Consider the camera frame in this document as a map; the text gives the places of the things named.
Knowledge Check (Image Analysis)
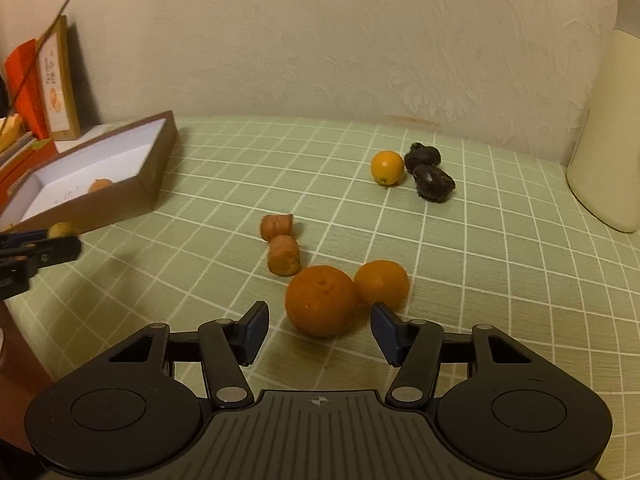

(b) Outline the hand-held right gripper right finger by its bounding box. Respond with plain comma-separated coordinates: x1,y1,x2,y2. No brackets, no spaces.
371,302,538,406

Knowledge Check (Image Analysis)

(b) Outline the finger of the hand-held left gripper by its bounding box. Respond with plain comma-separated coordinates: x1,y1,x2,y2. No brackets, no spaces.
0,236,82,281
0,229,49,252

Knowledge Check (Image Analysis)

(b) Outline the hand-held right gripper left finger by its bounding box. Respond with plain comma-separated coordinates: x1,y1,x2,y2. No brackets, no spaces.
107,301,271,408

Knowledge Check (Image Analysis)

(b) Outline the small orange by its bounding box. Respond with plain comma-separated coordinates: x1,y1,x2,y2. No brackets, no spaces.
354,260,411,312

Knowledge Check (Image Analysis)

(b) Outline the large orange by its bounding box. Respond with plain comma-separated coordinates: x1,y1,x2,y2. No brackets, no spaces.
285,265,360,339

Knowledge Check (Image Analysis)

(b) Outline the brown cardboard box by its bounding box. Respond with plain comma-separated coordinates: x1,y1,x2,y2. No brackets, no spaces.
0,111,179,235

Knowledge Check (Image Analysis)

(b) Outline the brown dried fruit piece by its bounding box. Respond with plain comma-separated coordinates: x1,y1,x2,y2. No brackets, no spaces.
267,235,302,277
260,214,296,242

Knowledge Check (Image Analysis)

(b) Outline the orange-red box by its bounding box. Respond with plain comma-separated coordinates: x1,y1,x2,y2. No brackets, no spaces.
0,137,58,211

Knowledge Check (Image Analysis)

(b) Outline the green checked tablecloth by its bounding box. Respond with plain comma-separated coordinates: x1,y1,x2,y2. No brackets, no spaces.
0,115,640,480

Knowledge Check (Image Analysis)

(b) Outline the stack of books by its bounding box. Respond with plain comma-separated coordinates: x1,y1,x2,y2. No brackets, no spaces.
0,114,36,166

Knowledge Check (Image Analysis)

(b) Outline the dark wrinkled fruit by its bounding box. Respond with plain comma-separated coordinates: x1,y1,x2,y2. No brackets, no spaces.
404,143,442,175
413,164,456,204

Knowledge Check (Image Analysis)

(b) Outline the red paper sheet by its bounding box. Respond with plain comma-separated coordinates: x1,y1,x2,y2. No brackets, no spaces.
4,37,51,141

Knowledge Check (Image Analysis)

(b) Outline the yellow-orange kumquat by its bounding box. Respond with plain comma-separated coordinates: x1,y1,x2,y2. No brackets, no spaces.
371,150,405,188

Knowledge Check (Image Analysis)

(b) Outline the cream plastic bottle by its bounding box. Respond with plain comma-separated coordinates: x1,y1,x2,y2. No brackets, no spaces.
566,0,640,233

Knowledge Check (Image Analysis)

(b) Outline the wooden picture frame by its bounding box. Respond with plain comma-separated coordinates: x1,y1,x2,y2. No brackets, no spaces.
35,15,82,142

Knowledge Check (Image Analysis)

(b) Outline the thin dark cable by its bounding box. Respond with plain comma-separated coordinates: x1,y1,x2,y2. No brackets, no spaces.
0,0,97,136

